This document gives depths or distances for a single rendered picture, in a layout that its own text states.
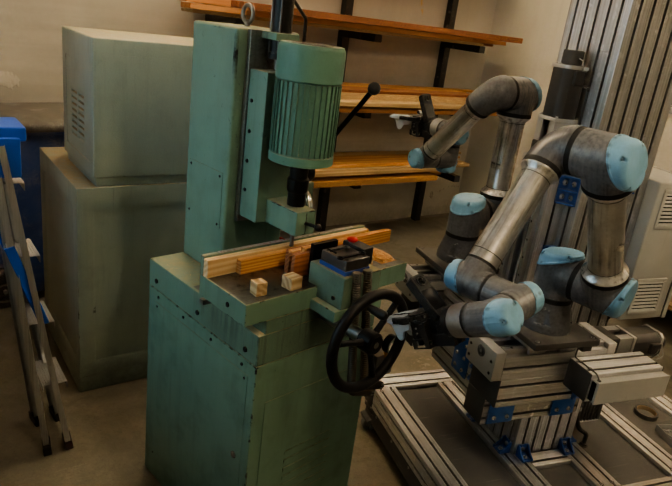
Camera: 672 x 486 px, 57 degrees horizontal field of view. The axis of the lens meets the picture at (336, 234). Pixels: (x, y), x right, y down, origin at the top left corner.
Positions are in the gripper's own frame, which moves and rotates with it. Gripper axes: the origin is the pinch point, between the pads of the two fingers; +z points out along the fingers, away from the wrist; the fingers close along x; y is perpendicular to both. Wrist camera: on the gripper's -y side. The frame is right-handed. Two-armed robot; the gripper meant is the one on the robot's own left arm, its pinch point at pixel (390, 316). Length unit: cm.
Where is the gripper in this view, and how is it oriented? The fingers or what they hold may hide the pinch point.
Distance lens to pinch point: 152.1
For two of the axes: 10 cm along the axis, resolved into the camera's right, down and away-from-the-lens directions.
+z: -6.1, 1.6, 7.8
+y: 2.8, 9.6, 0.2
